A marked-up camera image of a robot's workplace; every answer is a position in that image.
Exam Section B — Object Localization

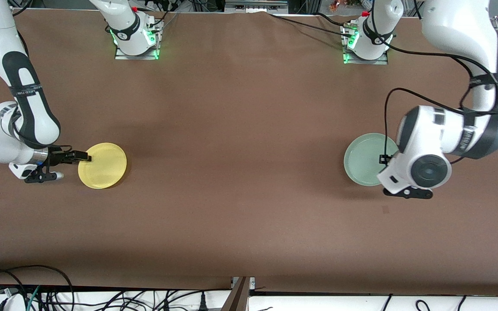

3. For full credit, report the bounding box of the pale green round plate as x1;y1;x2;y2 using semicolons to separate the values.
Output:
343;133;400;187

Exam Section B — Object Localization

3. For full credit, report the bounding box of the yellow round plate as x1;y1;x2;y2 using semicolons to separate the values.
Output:
78;143;127;190

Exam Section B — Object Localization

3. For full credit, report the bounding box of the brown table cover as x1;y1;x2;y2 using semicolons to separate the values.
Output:
0;9;498;297

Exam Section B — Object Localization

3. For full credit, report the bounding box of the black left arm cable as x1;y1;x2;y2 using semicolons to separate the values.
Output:
370;0;498;165

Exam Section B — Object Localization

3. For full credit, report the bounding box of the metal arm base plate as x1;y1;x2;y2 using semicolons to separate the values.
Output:
114;22;160;60
342;24;389;66

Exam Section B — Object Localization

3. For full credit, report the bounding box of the large black looped cable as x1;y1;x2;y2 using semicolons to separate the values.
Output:
0;265;75;311

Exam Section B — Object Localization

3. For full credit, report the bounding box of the black curved cable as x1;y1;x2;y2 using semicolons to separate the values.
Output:
0;269;29;311

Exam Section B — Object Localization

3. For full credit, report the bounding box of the green cable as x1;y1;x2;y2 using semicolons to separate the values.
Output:
26;286;41;311

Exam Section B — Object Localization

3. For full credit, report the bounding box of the short black table cable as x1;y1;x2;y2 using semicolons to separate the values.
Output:
314;12;350;26

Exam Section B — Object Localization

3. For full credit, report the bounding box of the long black table cable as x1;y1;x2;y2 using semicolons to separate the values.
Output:
268;13;354;38

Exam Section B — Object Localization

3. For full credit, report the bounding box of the aluminium rail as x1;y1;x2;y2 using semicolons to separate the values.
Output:
225;0;289;14

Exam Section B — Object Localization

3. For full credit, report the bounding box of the aluminium frame post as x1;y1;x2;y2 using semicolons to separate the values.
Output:
221;276;256;311

